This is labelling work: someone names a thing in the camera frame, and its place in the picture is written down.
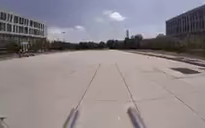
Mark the robot's own part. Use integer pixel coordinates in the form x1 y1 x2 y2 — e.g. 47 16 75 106
61 107 80 128
126 105 147 128

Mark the tall pale tower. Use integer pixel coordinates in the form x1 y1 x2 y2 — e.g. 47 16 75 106
125 29 130 40

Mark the concrete kerb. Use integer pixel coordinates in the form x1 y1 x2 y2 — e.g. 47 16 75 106
123 49 205 70

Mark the row of trees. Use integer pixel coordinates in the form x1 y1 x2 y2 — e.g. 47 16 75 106
49 33 168 51
0 35 53 55

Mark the dark manhole cover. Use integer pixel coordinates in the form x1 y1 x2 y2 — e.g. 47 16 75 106
170 67 201 75

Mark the white building with dark windows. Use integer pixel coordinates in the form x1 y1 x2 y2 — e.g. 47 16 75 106
0 7 48 44

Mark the hedge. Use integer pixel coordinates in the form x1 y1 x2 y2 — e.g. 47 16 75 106
139 34 205 54

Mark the grey concrete road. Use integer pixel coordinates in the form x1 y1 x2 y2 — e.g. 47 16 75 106
0 49 205 128

